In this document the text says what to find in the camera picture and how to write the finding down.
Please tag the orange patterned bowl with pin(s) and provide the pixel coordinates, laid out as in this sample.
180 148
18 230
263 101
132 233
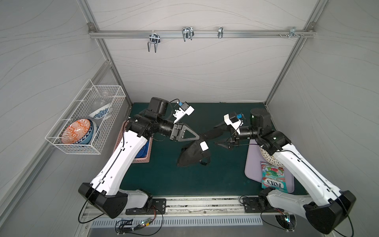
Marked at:
76 131

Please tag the black baseball cap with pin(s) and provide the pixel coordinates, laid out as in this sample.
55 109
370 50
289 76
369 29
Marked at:
198 152

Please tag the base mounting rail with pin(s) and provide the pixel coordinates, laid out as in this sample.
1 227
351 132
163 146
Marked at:
204 206

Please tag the Fox's candy bag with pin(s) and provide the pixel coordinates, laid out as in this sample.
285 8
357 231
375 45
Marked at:
273 177

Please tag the metal hook bracket right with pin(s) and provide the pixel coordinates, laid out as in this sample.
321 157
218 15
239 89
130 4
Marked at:
292 34

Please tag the lilac plastic tray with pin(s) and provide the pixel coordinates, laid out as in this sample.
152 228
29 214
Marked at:
253 169

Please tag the patterned plate with food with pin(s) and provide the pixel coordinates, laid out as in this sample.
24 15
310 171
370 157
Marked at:
270 159

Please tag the blue baseball cap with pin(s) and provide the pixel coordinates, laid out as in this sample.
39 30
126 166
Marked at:
143 151

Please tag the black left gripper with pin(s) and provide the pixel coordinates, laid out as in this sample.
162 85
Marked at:
177 132

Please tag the small metal hook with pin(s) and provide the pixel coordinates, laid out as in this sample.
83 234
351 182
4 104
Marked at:
220 32

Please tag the pink perforated plastic basket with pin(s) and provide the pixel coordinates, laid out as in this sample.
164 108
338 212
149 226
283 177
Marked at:
135 161

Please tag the blue white patterned bowl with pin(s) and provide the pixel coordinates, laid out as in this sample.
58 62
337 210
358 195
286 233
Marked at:
101 113

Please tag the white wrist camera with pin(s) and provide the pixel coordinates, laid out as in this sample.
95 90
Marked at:
234 120
184 109

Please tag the clear glass bowl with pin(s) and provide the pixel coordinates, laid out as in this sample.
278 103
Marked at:
100 102

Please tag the aluminium frame post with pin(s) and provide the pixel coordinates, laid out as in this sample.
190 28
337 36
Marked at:
93 27

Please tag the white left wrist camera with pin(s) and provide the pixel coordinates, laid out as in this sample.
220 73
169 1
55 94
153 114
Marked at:
184 109

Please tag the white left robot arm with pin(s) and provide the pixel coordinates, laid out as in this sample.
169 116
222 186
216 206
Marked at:
104 192

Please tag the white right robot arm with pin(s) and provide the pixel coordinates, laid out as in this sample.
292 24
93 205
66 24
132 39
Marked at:
325 206

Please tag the metal double hook middle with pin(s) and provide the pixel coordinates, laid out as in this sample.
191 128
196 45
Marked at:
187 33

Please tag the metal double hook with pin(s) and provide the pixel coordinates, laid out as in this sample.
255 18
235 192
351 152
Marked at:
154 40
187 33

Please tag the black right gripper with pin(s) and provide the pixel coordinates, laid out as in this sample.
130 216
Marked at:
233 139

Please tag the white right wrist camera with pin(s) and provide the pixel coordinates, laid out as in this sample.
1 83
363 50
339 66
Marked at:
234 120

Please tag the white wire wall basket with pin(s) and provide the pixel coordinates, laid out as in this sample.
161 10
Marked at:
94 142

